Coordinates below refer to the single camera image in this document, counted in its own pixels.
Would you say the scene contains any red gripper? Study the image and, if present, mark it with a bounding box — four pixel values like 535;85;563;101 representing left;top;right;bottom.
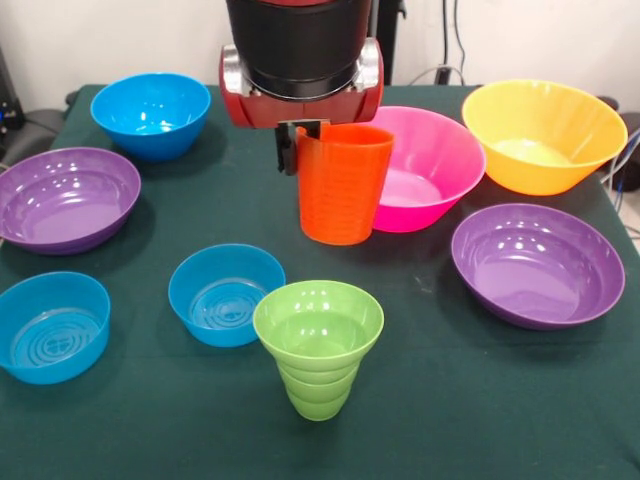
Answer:
218;37;385;177

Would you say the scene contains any orange cup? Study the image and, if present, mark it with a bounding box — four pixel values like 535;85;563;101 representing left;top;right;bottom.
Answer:
295;124;395;246

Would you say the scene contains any pink bowl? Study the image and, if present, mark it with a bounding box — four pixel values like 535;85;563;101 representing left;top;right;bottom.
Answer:
368;106;487;234

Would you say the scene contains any blue bowl with ringed bottom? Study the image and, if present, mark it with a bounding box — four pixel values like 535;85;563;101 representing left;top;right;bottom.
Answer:
0;271;112;386
167;243;287;349

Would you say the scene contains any small green bowl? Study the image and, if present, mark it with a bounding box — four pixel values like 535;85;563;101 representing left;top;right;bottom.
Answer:
252;279;386;374

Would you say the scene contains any green cup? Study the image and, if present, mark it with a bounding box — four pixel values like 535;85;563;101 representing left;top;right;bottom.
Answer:
279;363;359;422

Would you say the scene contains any deep smooth blue bowl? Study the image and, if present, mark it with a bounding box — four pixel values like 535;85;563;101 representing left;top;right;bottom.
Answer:
89;72;212;162

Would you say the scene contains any purple bowl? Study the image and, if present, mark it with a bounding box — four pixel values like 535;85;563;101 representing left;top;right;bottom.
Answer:
450;202;626;331
0;146;142;256

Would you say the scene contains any yellow-orange bowl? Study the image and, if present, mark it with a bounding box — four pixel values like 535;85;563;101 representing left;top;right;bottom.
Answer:
461;79;629;197

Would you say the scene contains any black rounded seat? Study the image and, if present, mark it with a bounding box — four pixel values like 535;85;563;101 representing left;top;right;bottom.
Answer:
9;106;67;166

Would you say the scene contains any black equipment rack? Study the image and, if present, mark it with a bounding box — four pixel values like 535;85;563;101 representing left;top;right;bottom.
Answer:
0;47;25;151

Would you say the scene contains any dark green tablecloth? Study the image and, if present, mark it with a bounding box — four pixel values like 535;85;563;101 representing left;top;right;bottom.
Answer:
0;83;640;480

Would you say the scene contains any black plug with grey cable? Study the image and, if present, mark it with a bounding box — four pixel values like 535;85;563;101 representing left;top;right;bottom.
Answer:
409;63;464;86

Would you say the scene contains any light blue cable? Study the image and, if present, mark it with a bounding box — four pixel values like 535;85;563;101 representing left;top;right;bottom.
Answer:
602;127;640;194

